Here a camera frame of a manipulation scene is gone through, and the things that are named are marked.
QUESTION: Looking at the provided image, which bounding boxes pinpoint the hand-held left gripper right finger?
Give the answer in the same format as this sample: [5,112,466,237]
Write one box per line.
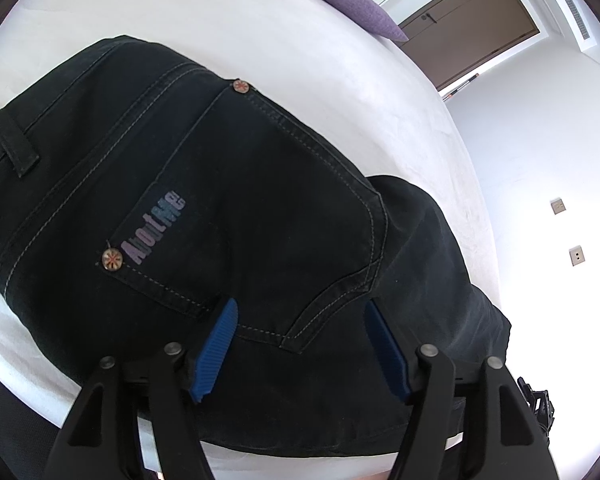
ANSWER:
[364,300,556,480]

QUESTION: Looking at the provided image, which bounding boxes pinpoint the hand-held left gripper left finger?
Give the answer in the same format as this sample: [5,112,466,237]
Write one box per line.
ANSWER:
[45,297,239,480]

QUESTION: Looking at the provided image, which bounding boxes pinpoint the black denim pants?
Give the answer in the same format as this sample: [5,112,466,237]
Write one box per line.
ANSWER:
[0,35,512,453]

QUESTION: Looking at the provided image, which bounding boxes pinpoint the person's dark clothing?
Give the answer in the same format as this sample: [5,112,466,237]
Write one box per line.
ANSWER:
[0,365,63,480]

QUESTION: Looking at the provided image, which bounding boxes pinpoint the white bed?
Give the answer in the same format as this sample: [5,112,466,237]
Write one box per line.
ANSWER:
[0,0,486,468]

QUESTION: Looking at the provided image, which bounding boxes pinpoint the brown wooden door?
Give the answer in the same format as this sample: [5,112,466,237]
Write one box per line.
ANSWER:
[397,0,541,92]

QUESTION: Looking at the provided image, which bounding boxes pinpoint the purple pillow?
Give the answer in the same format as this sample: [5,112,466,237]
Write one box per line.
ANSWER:
[317,0,410,43]

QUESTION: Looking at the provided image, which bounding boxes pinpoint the ceiling air vent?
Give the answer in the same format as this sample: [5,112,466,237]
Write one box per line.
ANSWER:
[545,0,593,42]

